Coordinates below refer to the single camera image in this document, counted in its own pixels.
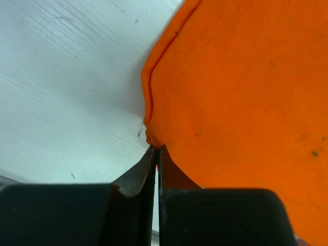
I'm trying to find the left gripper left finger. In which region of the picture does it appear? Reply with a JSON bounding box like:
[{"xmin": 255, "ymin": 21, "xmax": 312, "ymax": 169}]
[{"xmin": 1, "ymin": 147, "xmax": 156, "ymax": 245}]

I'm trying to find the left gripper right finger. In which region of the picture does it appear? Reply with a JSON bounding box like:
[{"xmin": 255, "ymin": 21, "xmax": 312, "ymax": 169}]
[{"xmin": 158, "ymin": 147, "xmax": 297, "ymax": 245}]

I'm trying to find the orange t shirt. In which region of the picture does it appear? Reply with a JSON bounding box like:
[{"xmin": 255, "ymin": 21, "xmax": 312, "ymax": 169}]
[{"xmin": 141, "ymin": 1, "xmax": 327, "ymax": 245}]

